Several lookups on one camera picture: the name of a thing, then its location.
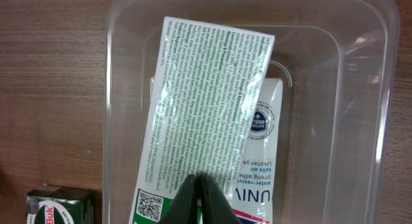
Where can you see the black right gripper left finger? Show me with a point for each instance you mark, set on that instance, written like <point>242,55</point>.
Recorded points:
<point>183,209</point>

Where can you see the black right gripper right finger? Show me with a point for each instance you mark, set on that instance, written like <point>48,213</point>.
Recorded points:
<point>214,205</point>

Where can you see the white Hansaplast plaster box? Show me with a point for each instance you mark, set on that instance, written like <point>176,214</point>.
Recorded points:
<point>253,186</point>

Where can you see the white green medicine box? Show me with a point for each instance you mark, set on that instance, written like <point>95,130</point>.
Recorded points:
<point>206,87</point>

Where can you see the clear plastic container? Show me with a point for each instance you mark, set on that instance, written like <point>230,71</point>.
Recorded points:
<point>340,56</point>

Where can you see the green Zam-Buk box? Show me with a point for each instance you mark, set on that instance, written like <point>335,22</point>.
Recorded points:
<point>53,204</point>

